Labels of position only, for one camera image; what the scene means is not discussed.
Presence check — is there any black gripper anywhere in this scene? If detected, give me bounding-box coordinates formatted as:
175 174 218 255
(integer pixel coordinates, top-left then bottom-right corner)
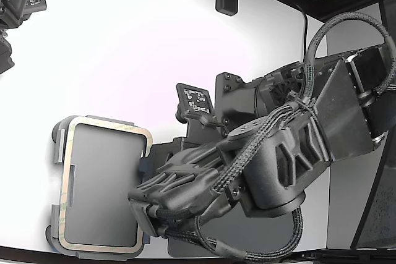
138 118 228 181

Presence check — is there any beige rectangular frame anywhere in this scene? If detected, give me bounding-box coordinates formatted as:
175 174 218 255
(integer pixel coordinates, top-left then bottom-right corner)
58 116 153 251

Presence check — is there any grey holder with black legs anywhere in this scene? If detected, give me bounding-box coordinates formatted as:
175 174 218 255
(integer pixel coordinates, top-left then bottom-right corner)
45 114 155 262

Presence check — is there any grey rectangular mat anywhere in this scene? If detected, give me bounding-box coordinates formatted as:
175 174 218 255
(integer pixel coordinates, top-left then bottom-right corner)
166 205 298 258

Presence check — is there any black diagonal strut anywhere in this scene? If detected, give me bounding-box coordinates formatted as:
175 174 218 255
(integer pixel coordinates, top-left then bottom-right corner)
350 140 395 249

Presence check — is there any wrist camera with circuit board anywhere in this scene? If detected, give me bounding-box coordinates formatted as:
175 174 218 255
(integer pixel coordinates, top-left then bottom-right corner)
174 82 216 124

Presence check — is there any thin black cable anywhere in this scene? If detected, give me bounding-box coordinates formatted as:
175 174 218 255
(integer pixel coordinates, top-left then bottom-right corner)
292 1 309 61

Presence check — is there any black braided cable bundle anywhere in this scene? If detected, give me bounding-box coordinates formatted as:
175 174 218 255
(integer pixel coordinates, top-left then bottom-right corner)
132 12 396 260

